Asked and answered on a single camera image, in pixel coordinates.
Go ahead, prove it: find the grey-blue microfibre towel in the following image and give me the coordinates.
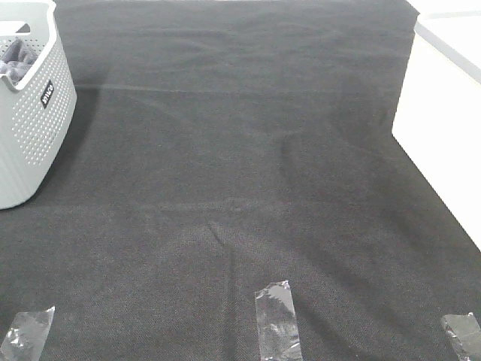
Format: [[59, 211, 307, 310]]
[[1, 38, 38, 85]]

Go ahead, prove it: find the black table cloth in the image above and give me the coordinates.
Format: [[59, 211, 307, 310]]
[[1, 1, 480, 360]]

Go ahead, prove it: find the clear tape strip middle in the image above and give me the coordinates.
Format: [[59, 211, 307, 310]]
[[255, 281, 303, 361]]

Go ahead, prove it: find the clear tape strip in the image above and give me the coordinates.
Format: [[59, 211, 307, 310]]
[[255, 281, 303, 361], [440, 312, 480, 361], [1, 306, 56, 361]]

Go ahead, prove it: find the white storage box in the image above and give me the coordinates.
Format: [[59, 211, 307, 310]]
[[392, 10, 480, 245]]

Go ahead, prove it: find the grey perforated laundry basket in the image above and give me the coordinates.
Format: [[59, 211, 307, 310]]
[[1, 1, 77, 209]]

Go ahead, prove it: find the clear tape strip left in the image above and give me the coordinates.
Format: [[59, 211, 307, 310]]
[[1, 306, 56, 361]]

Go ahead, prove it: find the clear tape strip right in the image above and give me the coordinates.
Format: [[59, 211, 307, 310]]
[[440, 312, 480, 361]]

